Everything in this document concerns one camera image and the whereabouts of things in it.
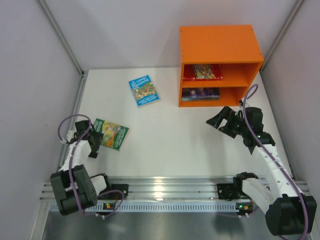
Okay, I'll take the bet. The green treehouse book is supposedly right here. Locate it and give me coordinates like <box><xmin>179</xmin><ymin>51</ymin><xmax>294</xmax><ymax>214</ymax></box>
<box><xmin>93</xmin><ymin>118</ymin><xmax>130</xmax><ymax>151</ymax></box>

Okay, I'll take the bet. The dark purple galaxy book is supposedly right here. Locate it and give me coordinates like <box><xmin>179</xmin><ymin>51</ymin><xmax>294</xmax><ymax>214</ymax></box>
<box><xmin>181</xmin><ymin>87</ymin><xmax>220</xmax><ymax>98</ymax></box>

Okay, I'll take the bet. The teal ocean cover book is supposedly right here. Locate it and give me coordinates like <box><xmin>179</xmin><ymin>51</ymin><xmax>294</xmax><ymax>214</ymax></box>
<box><xmin>181</xmin><ymin>97</ymin><xmax>220</xmax><ymax>102</ymax></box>

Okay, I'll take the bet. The red treehouse book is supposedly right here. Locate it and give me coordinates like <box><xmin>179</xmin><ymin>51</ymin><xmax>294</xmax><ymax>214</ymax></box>
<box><xmin>183</xmin><ymin>64</ymin><xmax>224</xmax><ymax>82</ymax></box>

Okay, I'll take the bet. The light blue treehouse book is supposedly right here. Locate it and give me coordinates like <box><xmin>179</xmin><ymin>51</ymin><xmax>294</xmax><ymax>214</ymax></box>
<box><xmin>128</xmin><ymin>75</ymin><xmax>160</xmax><ymax>108</ymax></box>

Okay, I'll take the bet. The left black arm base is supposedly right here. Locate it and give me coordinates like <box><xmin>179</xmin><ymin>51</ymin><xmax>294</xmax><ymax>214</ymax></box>
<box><xmin>96</xmin><ymin>184</ymin><xmax>129</xmax><ymax>200</ymax></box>

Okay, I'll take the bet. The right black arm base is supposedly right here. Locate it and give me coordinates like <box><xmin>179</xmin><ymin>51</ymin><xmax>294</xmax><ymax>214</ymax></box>
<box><xmin>217</xmin><ymin>172</ymin><xmax>259</xmax><ymax>202</ymax></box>

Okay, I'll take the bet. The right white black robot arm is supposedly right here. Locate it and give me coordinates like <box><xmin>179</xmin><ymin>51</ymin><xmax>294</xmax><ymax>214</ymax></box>
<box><xmin>206</xmin><ymin>106</ymin><xmax>317</xmax><ymax>237</ymax></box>

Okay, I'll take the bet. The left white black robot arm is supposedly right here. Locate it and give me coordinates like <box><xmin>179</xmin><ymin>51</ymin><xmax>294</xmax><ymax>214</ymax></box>
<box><xmin>50</xmin><ymin>120</ymin><xmax>111</xmax><ymax>216</ymax></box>

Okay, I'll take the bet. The orange wooden shelf cabinet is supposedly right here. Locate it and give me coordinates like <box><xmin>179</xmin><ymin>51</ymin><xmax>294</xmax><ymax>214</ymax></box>
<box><xmin>178</xmin><ymin>25</ymin><xmax>264</xmax><ymax>107</ymax></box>

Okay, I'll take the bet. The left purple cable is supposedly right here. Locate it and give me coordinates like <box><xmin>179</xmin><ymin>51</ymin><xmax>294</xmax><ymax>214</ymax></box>
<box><xmin>57</xmin><ymin>114</ymin><xmax>125</xmax><ymax>218</ymax></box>

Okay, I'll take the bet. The purple cable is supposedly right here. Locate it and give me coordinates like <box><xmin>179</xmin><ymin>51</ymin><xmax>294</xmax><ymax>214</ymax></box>
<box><xmin>57</xmin><ymin>114</ymin><xmax>125</xmax><ymax>218</ymax></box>
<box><xmin>243</xmin><ymin>83</ymin><xmax>310</xmax><ymax>237</ymax></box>

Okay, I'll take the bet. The aluminium mounting rail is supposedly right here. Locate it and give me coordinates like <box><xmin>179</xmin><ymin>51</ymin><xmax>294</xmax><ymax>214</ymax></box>
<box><xmin>39</xmin><ymin>175</ymin><xmax>312</xmax><ymax>201</ymax></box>

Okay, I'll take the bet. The slotted grey cable duct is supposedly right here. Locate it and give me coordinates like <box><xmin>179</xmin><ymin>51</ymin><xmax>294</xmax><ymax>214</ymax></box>
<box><xmin>49</xmin><ymin>201</ymin><xmax>305</xmax><ymax>213</ymax></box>

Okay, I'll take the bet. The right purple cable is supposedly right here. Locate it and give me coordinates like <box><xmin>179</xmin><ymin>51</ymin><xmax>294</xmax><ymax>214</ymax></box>
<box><xmin>243</xmin><ymin>83</ymin><xmax>310</xmax><ymax>237</ymax></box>

